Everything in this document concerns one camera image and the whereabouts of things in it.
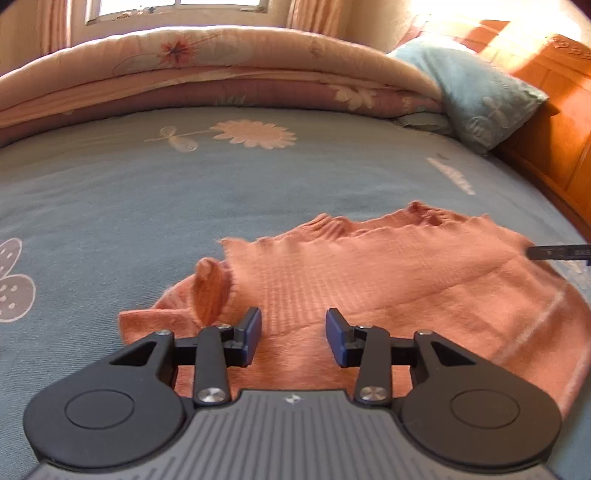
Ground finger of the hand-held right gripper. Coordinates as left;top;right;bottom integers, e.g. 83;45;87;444
526;244;591;267

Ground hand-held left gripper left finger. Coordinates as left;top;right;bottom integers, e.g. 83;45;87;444
110;307;263;407

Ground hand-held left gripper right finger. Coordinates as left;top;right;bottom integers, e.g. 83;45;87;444
325;308;478;407

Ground orange knit sweater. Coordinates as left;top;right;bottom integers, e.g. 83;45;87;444
119;200;591;411

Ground wooden headboard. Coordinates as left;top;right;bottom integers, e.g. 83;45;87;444
402;18;591;243

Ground teal printed pillow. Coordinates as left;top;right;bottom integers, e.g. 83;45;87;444
387;38;550;156

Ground flat teal pillow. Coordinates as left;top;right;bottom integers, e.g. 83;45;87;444
394;113;456;137

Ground folded pink floral quilt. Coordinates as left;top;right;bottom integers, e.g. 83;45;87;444
0;25;446;148

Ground window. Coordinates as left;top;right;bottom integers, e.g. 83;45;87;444
84;0;269;25

